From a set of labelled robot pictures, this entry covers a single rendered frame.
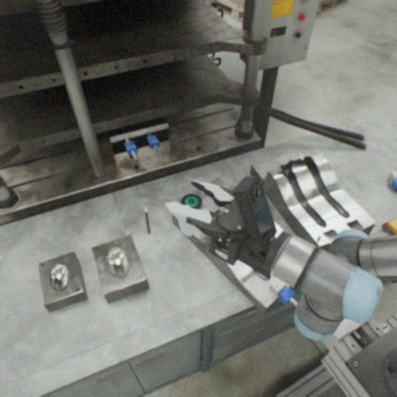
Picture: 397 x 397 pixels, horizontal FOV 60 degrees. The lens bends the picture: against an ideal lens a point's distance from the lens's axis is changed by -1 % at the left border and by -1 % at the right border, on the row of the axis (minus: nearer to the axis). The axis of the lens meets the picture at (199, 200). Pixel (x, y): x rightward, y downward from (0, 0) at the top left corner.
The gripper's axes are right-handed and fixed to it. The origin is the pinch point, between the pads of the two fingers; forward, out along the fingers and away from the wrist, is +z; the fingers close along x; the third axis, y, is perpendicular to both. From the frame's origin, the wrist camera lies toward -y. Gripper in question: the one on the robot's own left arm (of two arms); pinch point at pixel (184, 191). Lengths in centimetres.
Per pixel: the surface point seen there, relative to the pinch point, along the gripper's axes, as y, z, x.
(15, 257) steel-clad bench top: 67, 70, -8
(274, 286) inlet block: 54, -16, 32
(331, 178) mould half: 44, -13, 87
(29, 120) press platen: 38, 103, 30
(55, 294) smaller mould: 62, 42, -11
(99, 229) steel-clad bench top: 63, 53, 20
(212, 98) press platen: 31, 49, 90
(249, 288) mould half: 57, -10, 28
